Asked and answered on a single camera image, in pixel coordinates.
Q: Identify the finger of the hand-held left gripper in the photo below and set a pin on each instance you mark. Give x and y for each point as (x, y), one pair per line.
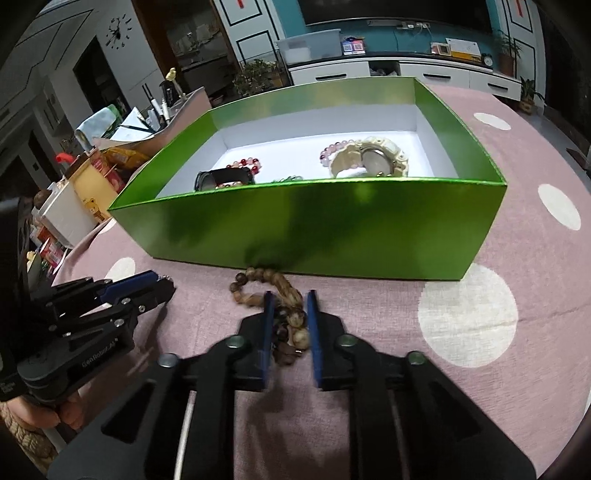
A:
(147, 297)
(131, 282)

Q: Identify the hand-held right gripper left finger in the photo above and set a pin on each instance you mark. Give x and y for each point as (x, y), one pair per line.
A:
(267, 337)

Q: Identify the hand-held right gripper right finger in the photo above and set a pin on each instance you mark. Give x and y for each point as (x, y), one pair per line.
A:
(314, 337)

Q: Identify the green cardboard box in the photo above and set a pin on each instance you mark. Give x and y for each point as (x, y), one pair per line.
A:
(323, 226)

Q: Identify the black wristwatch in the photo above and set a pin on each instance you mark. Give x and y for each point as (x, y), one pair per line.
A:
(226, 177)

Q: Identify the cream wristwatch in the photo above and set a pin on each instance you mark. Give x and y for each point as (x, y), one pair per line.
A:
(369, 157)

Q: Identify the person's left forearm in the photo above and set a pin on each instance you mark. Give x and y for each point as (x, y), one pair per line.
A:
(23, 438)

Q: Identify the person's left hand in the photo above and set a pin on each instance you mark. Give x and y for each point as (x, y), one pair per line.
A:
(69, 413)

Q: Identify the yellow bear print carton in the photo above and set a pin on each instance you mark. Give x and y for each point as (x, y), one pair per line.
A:
(94, 198)

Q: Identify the white storage box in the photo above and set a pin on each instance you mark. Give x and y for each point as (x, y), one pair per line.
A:
(64, 217)

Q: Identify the orange snack bag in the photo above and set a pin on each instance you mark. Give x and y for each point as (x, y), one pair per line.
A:
(124, 158)

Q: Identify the white paper sheet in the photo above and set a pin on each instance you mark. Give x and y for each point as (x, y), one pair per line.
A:
(134, 124)

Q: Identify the brown cardboard organizer box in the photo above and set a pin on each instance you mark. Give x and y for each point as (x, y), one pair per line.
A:
(194, 104)

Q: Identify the yellow figurine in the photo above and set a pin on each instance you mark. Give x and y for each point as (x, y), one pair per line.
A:
(172, 74)

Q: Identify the leafy potted plants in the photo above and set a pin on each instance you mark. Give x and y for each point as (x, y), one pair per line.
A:
(256, 78)

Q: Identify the white media cabinet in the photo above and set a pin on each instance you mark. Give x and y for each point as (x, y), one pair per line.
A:
(415, 69)

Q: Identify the clear plastic bin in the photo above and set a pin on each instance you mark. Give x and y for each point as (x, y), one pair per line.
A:
(309, 46)

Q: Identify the blue and red cubes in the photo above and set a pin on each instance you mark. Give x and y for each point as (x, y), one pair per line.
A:
(353, 47)

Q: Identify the white and yellow card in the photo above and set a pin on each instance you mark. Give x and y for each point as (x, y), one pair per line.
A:
(461, 48)

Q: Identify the small potted plant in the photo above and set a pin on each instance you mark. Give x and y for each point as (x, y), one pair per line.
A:
(531, 94)

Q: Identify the small desk clock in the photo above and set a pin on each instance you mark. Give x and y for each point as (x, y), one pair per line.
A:
(487, 60)

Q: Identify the black television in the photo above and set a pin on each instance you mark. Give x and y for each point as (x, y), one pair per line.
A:
(392, 11)

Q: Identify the tall potted plant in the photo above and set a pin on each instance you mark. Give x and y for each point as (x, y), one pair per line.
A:
(507, 55)

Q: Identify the black wall clock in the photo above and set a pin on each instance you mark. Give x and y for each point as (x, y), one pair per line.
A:
(119, 31)

